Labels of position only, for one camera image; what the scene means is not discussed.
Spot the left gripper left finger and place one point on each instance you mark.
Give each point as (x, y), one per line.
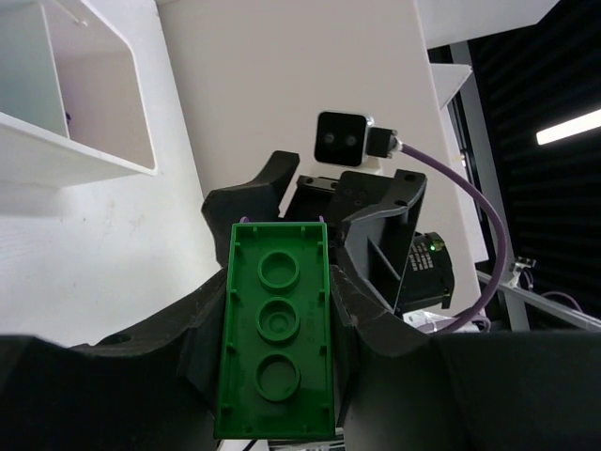
(152, 386)

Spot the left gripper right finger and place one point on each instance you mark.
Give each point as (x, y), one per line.
(404, 390)

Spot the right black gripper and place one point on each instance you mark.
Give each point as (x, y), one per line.
(374, 218)

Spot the green lego piece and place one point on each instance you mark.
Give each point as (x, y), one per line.
(276, 374)

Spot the white three-compartment container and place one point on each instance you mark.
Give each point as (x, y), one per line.
(72, 110)

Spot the ceiling strip light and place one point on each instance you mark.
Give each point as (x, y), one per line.
(571, 127)

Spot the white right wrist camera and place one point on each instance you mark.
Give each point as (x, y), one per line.
(351, 140)

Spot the aluminium frame outside enclosure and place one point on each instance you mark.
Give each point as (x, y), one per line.
(516, 305)

